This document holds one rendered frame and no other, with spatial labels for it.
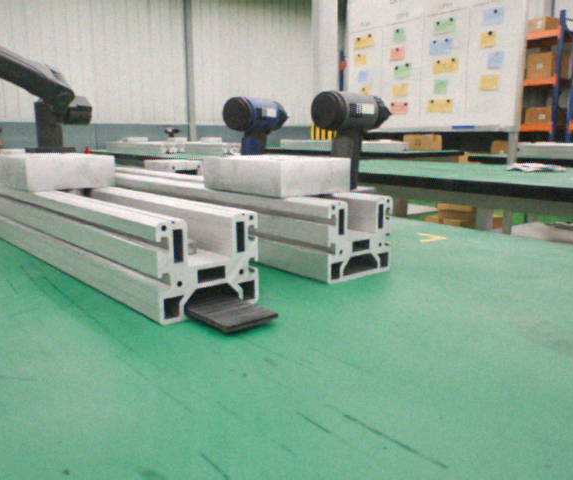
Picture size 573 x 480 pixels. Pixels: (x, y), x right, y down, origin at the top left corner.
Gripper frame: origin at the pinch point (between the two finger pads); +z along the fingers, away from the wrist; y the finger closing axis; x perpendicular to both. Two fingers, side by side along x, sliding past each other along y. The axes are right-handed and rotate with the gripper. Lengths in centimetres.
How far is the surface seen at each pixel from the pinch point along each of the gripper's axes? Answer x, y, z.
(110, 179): -69, -14, -6
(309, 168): -94, -1, -8
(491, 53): 44, 270, -59
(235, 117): -61, 12, -15
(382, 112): -81, 27, -16
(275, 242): -92, -5, 0
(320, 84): 538, 597, -92
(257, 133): -60, 17, -12
